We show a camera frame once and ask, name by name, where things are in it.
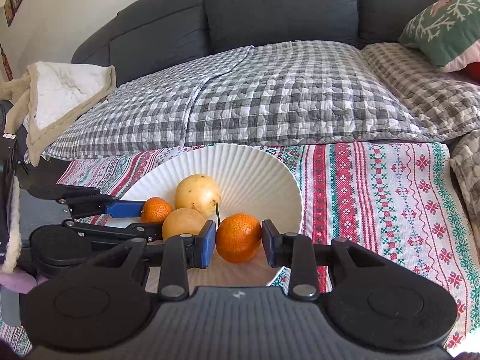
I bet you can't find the large yellow grapefruit front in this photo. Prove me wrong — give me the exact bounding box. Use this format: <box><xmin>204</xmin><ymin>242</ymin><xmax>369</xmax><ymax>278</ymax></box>
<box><xmin>162</xmin><ymin>208</ymin><xmax>207</xmax><ymax>241</ymax></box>

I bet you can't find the large yellow grapefruit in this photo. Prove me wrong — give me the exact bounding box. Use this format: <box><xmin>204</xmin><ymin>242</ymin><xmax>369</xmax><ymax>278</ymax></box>
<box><xmin>162</xmin><ymin>208</ymin><xmax>207</xmax><ymax>241</ymax></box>
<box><xmin>174</xmin><ymin>174</ymin><xmax>221</xmax><ymax>218</ymax></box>

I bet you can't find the bumpy mandarin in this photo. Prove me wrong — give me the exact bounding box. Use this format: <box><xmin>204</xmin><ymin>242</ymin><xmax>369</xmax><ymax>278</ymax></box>
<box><xmin>216</xmin><ymin>213</ymin><xmax>261</xmax><ymax>263</ymax></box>
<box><xmin>140</xmin><ymin>197</ymin><xmax>173</xmax><ymax>223</ymax></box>

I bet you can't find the bumpy mandarin front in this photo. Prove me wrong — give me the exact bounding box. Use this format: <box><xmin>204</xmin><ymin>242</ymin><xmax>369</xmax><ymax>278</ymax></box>
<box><xmin>140</xmin><ymin>197</ymin><xmax>173</xmax><ymax>223</ymax></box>

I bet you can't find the large yellow grapefruit back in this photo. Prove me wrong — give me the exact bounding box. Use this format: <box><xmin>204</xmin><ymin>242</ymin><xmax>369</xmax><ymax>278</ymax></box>
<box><xmin>174</xmin><ymin>174</ymin><xmax>221</xmax><ymax>218</ymax></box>

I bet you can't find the left hand pink glove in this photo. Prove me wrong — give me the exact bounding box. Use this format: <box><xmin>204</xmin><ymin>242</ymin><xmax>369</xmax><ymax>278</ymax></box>
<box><xmin>0</xmin><ymin>268</ymin><xmax>47</xmax><ymax>294</ymax></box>

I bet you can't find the white ribbed plate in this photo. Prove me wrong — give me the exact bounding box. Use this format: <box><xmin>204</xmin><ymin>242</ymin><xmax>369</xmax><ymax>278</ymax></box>
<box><xmin>122</xmin><ymin>144</ymin><xmax>304</xmax><ymax>289</ymax></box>

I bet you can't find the patterned red green tablecloth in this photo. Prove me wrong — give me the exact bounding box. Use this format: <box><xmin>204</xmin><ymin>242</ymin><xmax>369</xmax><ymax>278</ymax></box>
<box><xmin>0</xmin><ymin>140</ymin><xmax>480</xmax><ymax>357</ymax></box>

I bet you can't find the white beige blanket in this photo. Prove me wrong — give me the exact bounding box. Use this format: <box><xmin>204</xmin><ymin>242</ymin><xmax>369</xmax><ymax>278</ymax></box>
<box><xmin>1</xmin><ymin>62</ymin><xmax>116</xmax><ymax>167</ymax></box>

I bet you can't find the grey checked quilt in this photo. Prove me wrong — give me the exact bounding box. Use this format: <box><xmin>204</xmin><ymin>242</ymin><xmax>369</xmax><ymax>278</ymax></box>
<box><xmin>44</xmin><ymin>41</ymin><xmax>440</xmax><ymax>161</ymax></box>

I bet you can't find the grey woven blanket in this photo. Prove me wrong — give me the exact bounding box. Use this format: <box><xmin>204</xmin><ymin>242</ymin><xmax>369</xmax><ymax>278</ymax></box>
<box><xmin>449</xmin><ymin>130</ymin><xmax>480</xmax><ymax>226</ymax></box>

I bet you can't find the beige checked quilt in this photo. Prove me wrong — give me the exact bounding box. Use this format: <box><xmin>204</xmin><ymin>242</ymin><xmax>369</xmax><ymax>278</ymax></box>
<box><xmin>360</xmin><ymin>43</ymin><xmax>479</xmax><ymax>141</ymax></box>

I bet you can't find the dark grey sofa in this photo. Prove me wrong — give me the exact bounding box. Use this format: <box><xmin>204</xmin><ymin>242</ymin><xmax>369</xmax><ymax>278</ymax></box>
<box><xmin>72</xmin><ymin>0</ymin><xmax>438</xmax><ymax>84</ymax></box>

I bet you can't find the red pumpkin cushion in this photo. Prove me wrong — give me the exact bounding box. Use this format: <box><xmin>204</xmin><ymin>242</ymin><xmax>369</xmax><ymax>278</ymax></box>
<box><xmin>462</xmin><ymin>62</ymin><xmax>480</xmax><ymax>83</ymax></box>

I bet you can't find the green snowflake pillow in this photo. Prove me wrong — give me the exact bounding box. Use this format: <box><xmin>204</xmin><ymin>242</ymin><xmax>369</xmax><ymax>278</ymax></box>
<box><xmin>399</xmin><ymin>0</ymin><xmax>480</xmax><ymax>72</ymax></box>

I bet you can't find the framed wall picture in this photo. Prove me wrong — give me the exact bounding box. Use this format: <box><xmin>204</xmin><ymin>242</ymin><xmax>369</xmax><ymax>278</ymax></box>
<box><xmin>4</xmin><ymin>0</ymin><xmax>23</xmax><ymax>27</ymax></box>

